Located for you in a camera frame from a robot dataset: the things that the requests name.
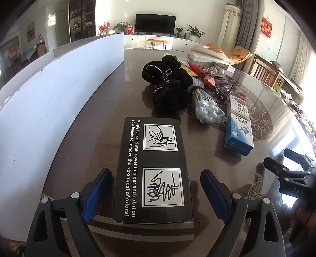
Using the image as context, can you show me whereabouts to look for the brown stick bundle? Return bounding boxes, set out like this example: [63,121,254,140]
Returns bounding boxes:
[190,86,206,105]

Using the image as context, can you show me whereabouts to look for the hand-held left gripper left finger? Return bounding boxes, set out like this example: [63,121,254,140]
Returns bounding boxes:
[25,168,113,257]

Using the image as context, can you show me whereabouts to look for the black printed box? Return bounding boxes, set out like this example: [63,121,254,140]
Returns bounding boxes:
[114,117,194,225]

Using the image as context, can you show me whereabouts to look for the wooden chair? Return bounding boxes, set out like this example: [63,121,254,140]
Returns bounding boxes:
[249,54,288,90]

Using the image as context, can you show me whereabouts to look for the red wall hanging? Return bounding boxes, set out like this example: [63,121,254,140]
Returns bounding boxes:
[262,17,273,38]

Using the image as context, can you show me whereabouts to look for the white television cabinet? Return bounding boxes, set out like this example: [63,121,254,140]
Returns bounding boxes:
[124,34,201,52]

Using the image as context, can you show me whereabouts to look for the white partition board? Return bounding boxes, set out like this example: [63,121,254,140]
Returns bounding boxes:
[0,33,124,241]

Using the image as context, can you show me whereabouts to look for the blue medicine box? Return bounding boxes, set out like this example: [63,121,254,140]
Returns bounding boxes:
[224,112,254,157]

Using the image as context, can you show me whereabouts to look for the covered standing air conditioner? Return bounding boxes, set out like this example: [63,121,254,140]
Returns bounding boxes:
[218,3,243,47]

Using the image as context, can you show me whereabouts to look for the black knit cloth bundle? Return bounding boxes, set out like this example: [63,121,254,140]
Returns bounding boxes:
[143,55,194,113]

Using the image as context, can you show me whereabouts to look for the leafy potted plant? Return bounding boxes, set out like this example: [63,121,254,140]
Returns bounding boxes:
[114,22,128,34]

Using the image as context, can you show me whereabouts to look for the clear bag of white candies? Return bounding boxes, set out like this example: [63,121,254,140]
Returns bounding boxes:
[191,95,227,126]

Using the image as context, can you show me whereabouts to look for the large potted green plant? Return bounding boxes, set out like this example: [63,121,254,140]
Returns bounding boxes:
[186,24,206,41]

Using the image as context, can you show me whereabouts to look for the black television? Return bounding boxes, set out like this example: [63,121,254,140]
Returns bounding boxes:
[135,14,177,34]

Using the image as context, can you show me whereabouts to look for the wooden stool with metal legs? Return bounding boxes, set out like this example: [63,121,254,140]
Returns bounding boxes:
[146,39,171,51]

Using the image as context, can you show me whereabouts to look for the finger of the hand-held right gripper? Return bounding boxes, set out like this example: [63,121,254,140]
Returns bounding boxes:
[283,148,311,171]
[263,157,295,179]

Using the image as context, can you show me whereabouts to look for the orange lounge chair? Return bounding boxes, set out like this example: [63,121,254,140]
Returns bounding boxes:
[202,43,253,65]

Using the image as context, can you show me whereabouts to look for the red flowers in vase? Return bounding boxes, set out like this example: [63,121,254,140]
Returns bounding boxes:
[98,22,112,35]

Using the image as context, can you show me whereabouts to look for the table with blue cloth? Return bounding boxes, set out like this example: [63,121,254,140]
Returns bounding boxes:
[20,47,38,63]

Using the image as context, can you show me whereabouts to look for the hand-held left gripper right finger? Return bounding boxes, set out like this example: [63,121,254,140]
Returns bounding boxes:
[200,169,287,257]

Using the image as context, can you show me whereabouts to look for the person's right hand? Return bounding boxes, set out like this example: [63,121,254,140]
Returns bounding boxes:
[290,198,316,231]

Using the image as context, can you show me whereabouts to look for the dark glass cabinet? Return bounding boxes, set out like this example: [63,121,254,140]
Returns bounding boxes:
[68,0,97,42]

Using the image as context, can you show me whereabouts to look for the framed wall painting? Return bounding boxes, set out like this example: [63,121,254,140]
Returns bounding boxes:
[26,21,35,42]

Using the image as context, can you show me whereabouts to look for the rhinestone bow hair clip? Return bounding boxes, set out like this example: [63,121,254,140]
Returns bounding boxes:
[200,62,228,78]

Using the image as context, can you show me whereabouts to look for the white and orange medicine box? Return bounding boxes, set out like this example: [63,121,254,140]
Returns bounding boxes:
[227,94,251,121]

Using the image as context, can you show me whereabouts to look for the grey curtain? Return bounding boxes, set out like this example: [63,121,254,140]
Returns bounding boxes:
[234,0,266,55]

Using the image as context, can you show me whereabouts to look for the clear plastic bag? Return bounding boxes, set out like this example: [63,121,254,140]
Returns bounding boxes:
[210,83,238,102]

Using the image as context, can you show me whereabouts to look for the white flat cardboard box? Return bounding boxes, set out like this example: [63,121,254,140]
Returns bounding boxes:
[187,45,235,75]

